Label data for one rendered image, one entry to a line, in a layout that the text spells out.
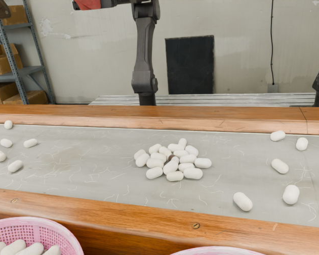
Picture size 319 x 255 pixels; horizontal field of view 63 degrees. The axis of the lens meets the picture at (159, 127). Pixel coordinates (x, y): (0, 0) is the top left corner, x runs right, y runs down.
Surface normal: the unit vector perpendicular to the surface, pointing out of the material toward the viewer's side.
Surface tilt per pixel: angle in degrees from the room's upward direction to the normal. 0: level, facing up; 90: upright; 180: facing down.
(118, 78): 90
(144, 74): 60
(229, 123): 45
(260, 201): 0
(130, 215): 0
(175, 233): 0
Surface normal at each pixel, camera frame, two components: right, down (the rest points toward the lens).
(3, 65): 0.94, 0.07
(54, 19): -0.24, 0.44
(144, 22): -0.25, -0.07
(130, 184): -0.09, -0.90
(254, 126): -0.25, -0.33
